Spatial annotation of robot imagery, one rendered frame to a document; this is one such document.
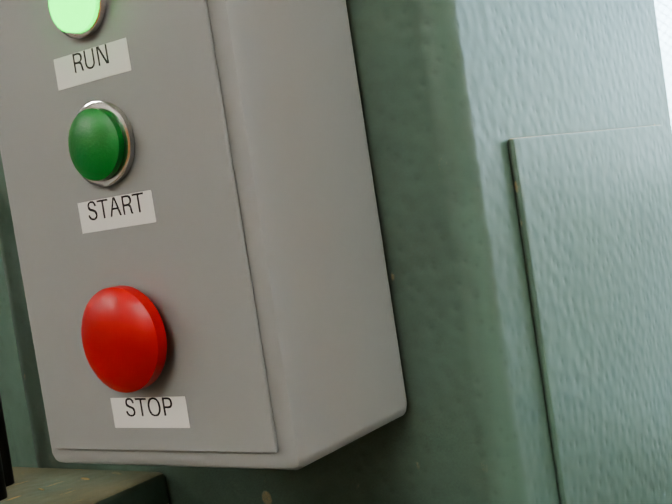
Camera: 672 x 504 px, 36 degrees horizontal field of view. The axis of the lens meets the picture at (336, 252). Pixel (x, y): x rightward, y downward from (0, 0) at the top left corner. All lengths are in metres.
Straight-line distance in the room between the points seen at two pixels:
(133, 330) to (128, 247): 0.03
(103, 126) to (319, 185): 0.06
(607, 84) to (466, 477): 0.18
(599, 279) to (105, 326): 0.18
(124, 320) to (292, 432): 0.06
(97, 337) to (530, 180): 0.14
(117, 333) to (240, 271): 0.04
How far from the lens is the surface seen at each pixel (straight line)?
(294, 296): 0.27
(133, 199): 0.29
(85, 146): 0.29
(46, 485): 0.41
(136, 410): 0.30
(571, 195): 0.36
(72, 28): 0.30
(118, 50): 0.29
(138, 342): 0.28
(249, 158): 0.27
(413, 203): 0.31
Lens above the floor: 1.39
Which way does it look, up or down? 3 degrees down
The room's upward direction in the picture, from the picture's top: 9 degrees counter-clockwise
